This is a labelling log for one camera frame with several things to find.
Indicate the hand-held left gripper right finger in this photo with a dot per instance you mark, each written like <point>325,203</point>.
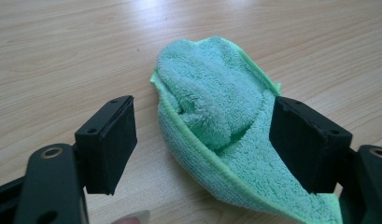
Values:
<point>304,146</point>

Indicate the green microfibre towel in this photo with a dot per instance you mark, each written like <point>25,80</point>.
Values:
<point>216,102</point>

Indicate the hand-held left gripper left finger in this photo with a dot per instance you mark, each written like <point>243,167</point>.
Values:
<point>109,149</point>

